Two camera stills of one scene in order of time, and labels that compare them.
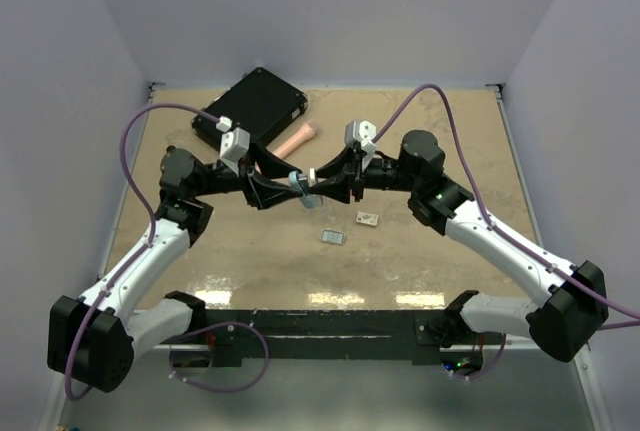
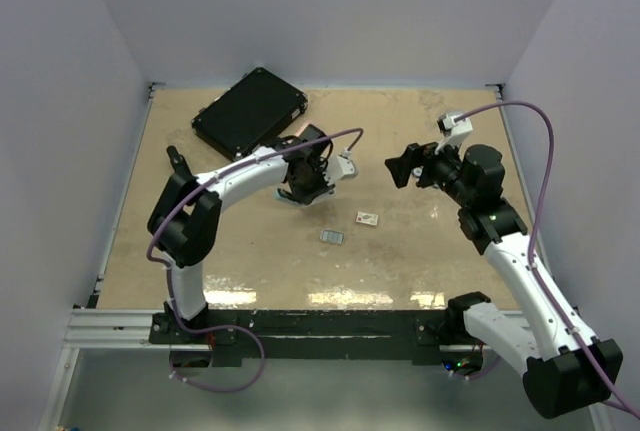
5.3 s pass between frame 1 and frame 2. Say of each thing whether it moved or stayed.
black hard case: stayed
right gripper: moved
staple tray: stayed
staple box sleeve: stayed
